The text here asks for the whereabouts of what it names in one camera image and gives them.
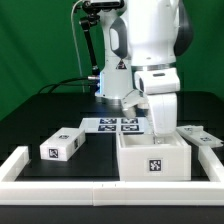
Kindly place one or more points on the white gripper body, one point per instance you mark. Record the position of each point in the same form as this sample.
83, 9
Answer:
159, 88

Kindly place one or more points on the white cabinet body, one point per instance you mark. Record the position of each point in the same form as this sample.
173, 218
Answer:
139, 158

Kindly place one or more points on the white door panel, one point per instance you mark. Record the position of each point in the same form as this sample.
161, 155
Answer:
198, 136

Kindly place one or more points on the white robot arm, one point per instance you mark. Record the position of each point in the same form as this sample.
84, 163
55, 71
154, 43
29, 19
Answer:
142, 39

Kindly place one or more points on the white closed box part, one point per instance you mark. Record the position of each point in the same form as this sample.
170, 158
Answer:
62, 144

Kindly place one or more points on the white U-shaped table frame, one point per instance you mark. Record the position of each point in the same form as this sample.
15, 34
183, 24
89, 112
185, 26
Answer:
209, 192

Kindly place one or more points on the white marker base plate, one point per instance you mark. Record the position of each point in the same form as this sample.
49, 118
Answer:
113, 125

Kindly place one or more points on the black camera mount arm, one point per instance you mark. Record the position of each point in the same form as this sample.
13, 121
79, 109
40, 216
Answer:
91, 19

